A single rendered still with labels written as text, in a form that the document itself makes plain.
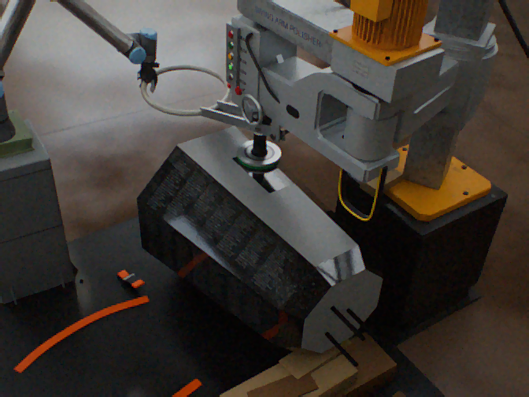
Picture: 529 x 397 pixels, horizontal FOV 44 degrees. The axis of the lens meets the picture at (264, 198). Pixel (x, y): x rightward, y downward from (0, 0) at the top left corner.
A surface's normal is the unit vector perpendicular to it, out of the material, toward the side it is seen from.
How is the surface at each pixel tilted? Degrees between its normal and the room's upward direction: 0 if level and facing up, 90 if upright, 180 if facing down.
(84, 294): 0
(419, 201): 0
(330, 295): 90
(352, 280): 90
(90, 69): 0
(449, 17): 90
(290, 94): 90
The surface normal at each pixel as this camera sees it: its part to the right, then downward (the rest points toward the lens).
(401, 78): 0.62, 0.51
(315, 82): -0.78, 0.37
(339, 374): 0.04, -0.78
